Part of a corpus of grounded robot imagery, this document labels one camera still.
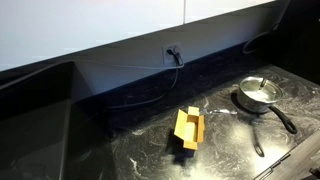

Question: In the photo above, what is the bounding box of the wide white cabinet door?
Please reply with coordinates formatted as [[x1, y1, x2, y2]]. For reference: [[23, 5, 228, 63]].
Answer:
[[0, 0, 186, 72]]

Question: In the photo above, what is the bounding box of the narrow white cabinet door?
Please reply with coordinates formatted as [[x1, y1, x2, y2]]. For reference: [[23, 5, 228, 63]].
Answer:
[[184, 0, 278, 25]]

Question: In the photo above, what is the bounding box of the white wall outlet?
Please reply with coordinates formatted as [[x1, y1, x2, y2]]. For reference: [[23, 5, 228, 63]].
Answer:
[[162, 42, 184, 66]]

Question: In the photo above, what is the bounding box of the black plug with dark cable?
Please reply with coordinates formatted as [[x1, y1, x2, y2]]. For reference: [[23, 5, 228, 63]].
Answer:
[[105, 47, 184, 110]]

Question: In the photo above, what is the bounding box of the yellow cardboard box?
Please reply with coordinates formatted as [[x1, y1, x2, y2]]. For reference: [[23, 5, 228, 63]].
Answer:
[[173, 106, 206, 151]]

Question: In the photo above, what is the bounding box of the thin white cable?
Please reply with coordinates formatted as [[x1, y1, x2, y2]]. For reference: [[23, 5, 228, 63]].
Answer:
[[73, 59, 185, 71]]

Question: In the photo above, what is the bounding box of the grey drawer front with handle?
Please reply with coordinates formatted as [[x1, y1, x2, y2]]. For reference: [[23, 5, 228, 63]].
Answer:
[[253, 129, 320, 180]]

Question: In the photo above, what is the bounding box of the black utensil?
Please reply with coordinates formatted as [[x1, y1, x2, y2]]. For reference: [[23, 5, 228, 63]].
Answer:
[[250, 121, 266, 158]]

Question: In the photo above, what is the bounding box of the steel saucepan with black handle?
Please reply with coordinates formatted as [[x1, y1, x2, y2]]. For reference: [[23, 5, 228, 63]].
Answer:
[[236, 76, 298, 135]]

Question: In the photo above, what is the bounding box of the large black appliance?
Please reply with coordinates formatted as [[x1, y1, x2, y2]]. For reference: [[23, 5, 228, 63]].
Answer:
[[0, 61, 116, 180]]

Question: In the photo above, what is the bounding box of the dark looped cable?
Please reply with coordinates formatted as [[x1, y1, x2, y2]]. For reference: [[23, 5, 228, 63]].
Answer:
[[241, 22, 282, 56]]

